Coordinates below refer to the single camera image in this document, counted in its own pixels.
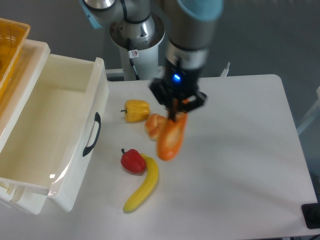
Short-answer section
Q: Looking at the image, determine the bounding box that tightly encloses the black drawer handle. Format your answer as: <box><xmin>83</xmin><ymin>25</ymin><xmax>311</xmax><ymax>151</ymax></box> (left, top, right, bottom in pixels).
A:
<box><xmin>82</xmin><ymin>112</ymin><xmax>102</xmax><ymax>157</ymax></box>

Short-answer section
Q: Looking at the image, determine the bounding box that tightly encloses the white table clamp post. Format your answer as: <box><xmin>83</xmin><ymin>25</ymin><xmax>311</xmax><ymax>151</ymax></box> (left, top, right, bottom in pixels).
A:
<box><xmin>220</xmin><ymin>61</ymin><xmax>231</xmax><ymax>77</ymax></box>

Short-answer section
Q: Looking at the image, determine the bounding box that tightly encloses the yellow banana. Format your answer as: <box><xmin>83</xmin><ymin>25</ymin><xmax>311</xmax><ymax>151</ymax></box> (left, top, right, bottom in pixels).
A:
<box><xmin>122</xmin><ymin>153</ymin><xmax>159</xmax><ymax>213</ymax></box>

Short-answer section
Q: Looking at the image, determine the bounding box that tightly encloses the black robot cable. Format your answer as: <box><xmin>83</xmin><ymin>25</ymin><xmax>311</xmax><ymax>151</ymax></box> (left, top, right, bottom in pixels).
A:
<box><xmin>126</xmin><ymin>37</ymin><xmax>141</xmax><ymax>81</ymax></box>

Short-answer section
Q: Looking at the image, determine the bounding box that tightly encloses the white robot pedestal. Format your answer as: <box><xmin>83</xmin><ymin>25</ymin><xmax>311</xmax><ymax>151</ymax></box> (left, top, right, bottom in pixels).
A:
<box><xmin>109</xmin><ymin>12</ymin><xmax>165</xmax><ymax>81</ymax></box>

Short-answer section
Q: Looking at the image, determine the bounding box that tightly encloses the long orange bread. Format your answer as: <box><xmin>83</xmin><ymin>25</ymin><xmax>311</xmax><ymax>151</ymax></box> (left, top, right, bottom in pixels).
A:
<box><xmin>156</xmin><ymin>113</ymin><xmax>188</xmax><ymax>161</ymax></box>

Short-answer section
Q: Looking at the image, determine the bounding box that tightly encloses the black device at edge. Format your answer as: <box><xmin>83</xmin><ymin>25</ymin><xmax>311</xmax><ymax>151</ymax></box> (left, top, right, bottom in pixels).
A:
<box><xmin>301</xmin><ymin>203</ymin><xmax>320</xmax><ymax>229</ymax></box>

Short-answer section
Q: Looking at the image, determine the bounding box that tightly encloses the red bell pepper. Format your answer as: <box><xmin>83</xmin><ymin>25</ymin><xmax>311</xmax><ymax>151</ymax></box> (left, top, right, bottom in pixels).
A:
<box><xmin>120</xmin><ymin>148</ymin><xmax>146</xmax><ymax>174</ymax></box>

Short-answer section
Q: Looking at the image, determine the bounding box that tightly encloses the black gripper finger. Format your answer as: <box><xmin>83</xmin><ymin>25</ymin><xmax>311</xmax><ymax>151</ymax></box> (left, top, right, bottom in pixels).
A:
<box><xmin>176</xmin><ymin>100</ymin><xmax>186</xmax><ymax>114</ymax></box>
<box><xmin>168</xmin><ymin>98</ymin><xmax>178</xmax><ymax>122</ymax></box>

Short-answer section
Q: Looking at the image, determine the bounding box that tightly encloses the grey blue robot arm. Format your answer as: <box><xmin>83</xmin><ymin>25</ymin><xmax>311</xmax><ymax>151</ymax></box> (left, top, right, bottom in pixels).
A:
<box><xmin>80</xmin><ymin>0</ymin><xmax>224</xmax><ymax>121</ymax></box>

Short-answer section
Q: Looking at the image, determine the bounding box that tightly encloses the yellow bell pepper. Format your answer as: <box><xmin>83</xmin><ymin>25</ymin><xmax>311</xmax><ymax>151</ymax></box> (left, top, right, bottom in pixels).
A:
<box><xmin>121</xmin><ymin>99</ymin><xmax>150</xmax><ymax>123</ymax></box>

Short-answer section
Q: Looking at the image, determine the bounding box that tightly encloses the upper white drawer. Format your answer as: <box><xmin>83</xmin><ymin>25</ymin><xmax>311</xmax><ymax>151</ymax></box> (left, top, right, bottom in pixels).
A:
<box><xmin>0</xmin><ymin>54</ymin><xmax>109</xmax><ymax>212</ymax></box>

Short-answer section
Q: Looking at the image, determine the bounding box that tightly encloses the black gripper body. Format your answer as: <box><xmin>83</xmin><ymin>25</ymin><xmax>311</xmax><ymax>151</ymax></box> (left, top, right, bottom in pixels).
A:
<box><xmin>149</xmin><ymin>59</ymin><xmax>207</xmax><ymax>112</ymax></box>

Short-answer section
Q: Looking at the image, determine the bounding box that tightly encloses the yellow plastic basket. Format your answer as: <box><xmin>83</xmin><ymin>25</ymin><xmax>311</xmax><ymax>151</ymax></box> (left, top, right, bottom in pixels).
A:
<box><xmin>0</xmin><ymin>18</ymin><xmax>31</xmax><ymax>98</ymax></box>

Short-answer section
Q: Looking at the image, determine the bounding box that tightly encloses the braided round bread roll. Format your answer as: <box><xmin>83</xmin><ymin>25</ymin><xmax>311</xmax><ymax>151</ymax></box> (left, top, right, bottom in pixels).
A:
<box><xmin>144</xmin><ymin>113</ymin><xmax>167</xmax><ymax>142</ymax></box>

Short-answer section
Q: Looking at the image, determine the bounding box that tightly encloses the white drawer cabinet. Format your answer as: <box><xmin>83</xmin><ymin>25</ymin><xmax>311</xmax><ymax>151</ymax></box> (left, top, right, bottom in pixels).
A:
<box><xmin>0</xmin><ymin>39</ymin><xmax>51</xmax><ymax>215</ymax></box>

